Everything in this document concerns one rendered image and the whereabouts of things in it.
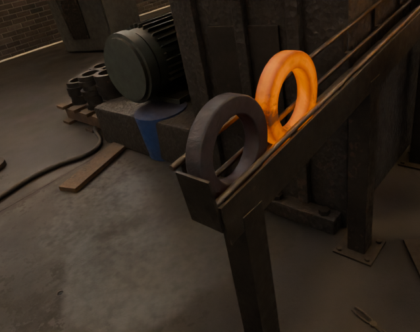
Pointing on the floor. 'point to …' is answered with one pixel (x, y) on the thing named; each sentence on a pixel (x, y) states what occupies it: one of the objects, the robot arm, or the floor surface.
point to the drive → (146, 85)
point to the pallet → (88, 95)
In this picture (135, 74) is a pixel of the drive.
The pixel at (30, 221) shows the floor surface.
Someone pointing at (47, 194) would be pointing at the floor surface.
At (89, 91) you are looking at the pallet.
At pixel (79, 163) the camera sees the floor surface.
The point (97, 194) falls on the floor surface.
